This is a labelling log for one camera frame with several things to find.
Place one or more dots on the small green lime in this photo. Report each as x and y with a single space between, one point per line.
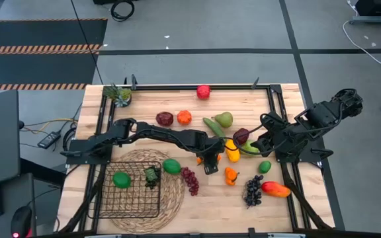
265 167

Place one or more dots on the black grape bunch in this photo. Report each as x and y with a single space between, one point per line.
253 195

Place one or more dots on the red orange mango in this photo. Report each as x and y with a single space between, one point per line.
275 189

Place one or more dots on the orange tangerine bunch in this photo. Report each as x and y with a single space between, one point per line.
231 176

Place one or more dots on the black hazard striped floor mat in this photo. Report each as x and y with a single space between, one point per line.
38 66

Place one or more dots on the orange bell pepper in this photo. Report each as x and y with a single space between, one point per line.
184 117

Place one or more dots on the yellow mango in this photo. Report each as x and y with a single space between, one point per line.
233 153

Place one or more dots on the round woven placemat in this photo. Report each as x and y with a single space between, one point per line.
172 198

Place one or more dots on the dark red bell pepper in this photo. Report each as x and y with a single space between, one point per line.
164 118

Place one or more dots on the green pear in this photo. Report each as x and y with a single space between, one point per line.
225 119

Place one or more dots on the black power adapter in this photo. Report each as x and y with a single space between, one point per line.
49 139

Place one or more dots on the potted succulent plant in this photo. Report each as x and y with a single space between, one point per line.
119 95

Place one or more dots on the tangerine bunch with leaves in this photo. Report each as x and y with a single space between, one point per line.
199 161

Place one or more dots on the red grape bunch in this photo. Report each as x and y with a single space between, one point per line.
191 181

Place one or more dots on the dark green leafy vegetable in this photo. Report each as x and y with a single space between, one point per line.
152 176

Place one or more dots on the black computer mouse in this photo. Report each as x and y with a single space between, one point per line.
21 221

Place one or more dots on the gray table frame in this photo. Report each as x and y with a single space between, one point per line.
375 18

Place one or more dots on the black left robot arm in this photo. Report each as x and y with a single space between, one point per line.
164 134

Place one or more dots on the green cucumber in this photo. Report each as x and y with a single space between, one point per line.
212 125

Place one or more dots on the bright red apple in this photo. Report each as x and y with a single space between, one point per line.
203 92

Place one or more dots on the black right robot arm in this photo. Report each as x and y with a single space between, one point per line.
319 115

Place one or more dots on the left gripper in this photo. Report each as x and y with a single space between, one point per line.
210 150

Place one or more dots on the green mango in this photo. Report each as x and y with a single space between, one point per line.
248 148

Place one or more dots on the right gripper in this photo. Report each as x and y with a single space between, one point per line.
270 142

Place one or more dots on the large green lime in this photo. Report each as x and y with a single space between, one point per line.
171 166
121 180

